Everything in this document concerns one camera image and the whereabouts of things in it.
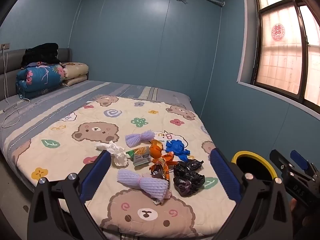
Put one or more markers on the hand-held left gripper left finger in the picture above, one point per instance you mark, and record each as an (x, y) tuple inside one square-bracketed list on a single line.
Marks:
[(100, 166)]

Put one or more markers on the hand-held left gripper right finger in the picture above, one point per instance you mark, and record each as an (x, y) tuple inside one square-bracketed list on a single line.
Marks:
[(222, 172)]

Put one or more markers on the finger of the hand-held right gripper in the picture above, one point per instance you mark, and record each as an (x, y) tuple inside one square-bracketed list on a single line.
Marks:
[(300, 158), (278, 160)]

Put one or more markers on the white tissue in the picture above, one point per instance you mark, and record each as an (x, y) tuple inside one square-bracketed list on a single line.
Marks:
[(117, 155)]

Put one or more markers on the black bin with yellow rim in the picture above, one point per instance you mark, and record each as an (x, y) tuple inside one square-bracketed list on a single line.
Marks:
[(252, 165)]

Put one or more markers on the black plastic bag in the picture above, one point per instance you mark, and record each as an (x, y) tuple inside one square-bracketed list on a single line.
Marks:
[(187, 183), (186, 167)]

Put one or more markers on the green snack wrapper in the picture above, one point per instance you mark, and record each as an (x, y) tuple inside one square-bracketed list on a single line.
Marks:
[(140, 155)]

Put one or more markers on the purple foam fruit net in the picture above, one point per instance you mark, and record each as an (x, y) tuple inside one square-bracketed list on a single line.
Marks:
[(138, 138), (140, 182)]

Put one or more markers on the blue rubber glove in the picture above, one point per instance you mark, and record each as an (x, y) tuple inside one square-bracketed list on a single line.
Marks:
[(176, 147)]

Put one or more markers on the orange brown snack wrapper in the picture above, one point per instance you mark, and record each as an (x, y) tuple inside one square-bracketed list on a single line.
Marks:
[(161, 167)]

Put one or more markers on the person's right hand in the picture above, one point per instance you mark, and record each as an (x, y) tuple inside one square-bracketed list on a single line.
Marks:
[(296, 207)]

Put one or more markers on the bear print cream blanket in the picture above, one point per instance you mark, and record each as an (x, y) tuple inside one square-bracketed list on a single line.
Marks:
[(82, 120)]

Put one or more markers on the bed with striped grey sheet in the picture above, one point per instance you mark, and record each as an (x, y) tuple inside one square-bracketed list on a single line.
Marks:
[(82, 91)]

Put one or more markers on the folded beige quilt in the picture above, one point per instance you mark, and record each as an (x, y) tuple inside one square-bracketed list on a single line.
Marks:
[(76, 71)]

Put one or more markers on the brown framed window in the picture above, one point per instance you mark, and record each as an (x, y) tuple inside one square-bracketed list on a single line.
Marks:
[(282, 55)]

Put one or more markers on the folded blue floral quilt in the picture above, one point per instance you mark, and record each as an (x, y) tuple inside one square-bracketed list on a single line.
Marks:
[(37, 77)]

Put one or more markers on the pile of black clothes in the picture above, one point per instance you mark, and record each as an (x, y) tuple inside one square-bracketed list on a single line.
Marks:
[(42, 52)]

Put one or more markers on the red paper window cutout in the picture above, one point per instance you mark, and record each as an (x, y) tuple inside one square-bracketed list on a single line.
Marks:
[(278, 32)]

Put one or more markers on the grey padded headboard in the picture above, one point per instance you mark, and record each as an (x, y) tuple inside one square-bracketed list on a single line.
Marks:
[(10, 62)]

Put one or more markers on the wall socket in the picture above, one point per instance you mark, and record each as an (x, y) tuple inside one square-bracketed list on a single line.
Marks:
[(4, 46)]

